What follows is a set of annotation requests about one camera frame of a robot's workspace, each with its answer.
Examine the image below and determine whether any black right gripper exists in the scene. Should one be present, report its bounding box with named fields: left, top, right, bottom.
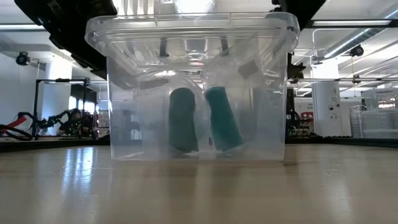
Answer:
left=272, top=0, right=327, bottom=80

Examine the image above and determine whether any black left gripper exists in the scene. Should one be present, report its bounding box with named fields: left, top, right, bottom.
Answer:
left=49, top=29, right=170, bottom=91

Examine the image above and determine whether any clear plastic container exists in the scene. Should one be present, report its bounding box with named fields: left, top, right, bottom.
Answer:
left=85, top=12, right=301, bottom=162

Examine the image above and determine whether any green elastic bandage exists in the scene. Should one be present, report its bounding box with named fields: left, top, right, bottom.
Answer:
left=169, top=87, right=200, bottom=154

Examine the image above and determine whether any teal elastic bandage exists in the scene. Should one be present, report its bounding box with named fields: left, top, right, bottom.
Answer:
left=205, top=86, right=244, bottom=152

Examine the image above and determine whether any black monitor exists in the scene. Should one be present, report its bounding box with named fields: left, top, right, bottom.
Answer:
left=285, top=87, right=295, bottom=118

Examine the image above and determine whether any white round pillar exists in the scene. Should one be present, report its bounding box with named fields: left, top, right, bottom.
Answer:
left=42, top=62, right=73, bottom=136
left=312, top=58, right=343, bottom=138

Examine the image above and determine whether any black overhead light bar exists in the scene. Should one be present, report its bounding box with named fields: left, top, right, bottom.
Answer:
left=0, top=19, right=398, bottom=31

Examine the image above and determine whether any stack of clear lids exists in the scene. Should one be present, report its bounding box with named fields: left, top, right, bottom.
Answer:
left=349, top=105, right=368, bottom=138

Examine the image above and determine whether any stack of clear containers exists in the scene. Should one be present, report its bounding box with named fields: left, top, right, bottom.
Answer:
left=360, top=88, right=398, bottom=139

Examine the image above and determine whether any silver ceiling duct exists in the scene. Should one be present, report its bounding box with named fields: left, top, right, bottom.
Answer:
left=323, top=9, right=398, bottom=60

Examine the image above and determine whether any distant black station frame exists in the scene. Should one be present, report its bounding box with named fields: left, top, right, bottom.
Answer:
left=33, top=77, right=91, bottom=139

